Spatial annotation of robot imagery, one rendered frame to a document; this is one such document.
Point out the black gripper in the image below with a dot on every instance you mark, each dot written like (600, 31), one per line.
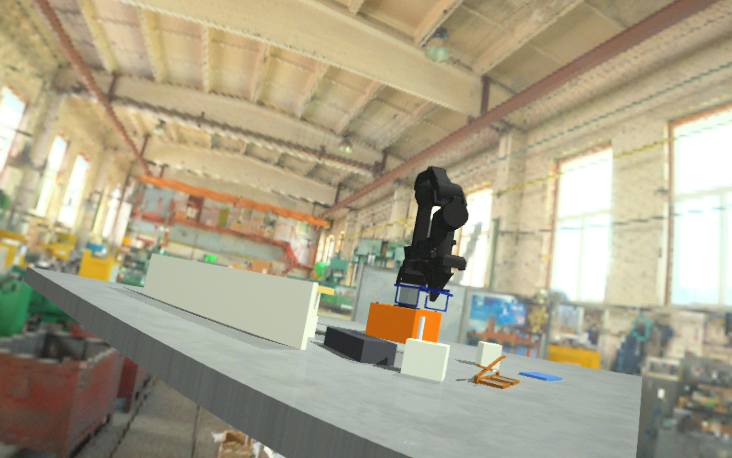
(438, 271)

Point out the blue flat plate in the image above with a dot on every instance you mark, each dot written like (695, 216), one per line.
(541, 376)

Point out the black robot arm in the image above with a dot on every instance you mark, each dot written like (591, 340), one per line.
(432, 188)

